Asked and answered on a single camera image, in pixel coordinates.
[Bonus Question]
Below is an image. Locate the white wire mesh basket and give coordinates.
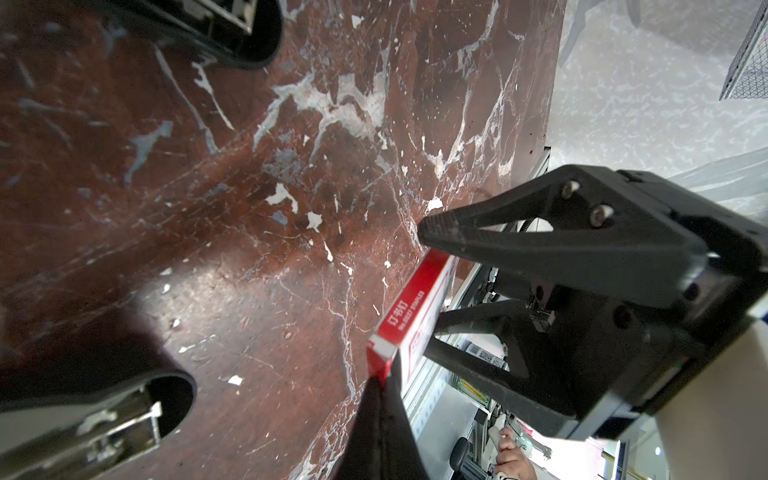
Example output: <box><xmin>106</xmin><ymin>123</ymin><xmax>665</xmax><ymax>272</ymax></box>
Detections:
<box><xmin>719</xmin><ymin>1</ymin><xmax>767</xmax><ymax>101</ymax></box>

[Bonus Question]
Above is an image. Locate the red white staple box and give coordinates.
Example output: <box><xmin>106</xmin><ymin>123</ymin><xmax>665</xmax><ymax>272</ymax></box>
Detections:
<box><xmin>366</xmin><ymin>249</ymin><xmax>458</xmax><ymax>385</ymax></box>

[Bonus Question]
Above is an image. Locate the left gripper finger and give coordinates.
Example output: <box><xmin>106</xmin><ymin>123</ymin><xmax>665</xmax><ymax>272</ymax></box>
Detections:
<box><xmin>333</xmin><ymin>356</ymin><xmax>428</xmax><ymax>480</ymax></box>

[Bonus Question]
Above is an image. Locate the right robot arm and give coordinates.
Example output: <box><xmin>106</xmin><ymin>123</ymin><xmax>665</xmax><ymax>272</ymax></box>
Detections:
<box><xmin>418</xmin><ymin>165</ymin><xmax>767</xmax><ymax>479</ymax></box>

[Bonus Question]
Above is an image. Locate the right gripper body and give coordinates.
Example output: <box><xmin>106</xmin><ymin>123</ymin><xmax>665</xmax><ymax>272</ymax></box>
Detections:
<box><xmin>527</xmin><ymin>178</ymin><xmax>767</xmax><ymax>439</ymax></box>

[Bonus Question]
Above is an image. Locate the white black stapler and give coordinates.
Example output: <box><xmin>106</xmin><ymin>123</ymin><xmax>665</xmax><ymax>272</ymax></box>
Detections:
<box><xmin>1</xmin><ymin>369</ymin><xmax>197</xmax><ymax>479</ymax></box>

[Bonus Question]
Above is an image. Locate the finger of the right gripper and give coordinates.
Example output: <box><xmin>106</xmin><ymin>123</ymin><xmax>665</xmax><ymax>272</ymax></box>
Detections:
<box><xmin>418</xmin><ymin>165</ymin><xmax>708</xmax><ymax>308</ymax></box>
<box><xmin>422</xmin><ymin>298</ymin><xmax>577</xmax><ymax>439</ymax></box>

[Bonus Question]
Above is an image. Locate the person hand outside cell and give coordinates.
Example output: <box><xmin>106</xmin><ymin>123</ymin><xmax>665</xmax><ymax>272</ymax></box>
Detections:
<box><xmin>494</xmin><ymin>428</ymin><xmax>537</xmax><ymax>480</ymax></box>

